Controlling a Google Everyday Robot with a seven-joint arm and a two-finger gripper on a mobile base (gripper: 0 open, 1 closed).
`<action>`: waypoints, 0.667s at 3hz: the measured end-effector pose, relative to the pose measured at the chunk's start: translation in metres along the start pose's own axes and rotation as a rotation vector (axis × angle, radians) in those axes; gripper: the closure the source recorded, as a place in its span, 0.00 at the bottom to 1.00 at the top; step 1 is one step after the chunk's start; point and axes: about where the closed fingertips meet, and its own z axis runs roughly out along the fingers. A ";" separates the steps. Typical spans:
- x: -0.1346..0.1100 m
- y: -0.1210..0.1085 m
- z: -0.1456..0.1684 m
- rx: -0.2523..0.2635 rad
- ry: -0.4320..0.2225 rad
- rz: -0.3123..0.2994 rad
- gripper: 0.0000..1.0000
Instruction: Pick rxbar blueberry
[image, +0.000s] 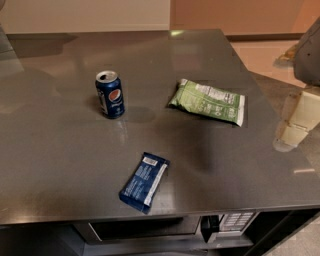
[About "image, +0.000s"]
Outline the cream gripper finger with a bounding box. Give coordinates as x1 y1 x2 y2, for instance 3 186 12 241
273 87 320 152

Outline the blue RXBAR wrapper bar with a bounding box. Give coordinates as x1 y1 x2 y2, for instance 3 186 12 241
119 152 170 214

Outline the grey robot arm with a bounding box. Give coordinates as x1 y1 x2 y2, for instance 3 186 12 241
273 18 320 152

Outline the green snack bag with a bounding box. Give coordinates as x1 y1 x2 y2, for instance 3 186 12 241
169 79 245 126

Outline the silver microwave oven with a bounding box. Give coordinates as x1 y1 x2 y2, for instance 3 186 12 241
74 212 257 244

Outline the blue Pepsi soda can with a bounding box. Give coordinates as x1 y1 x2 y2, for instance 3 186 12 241
95 70 125 119

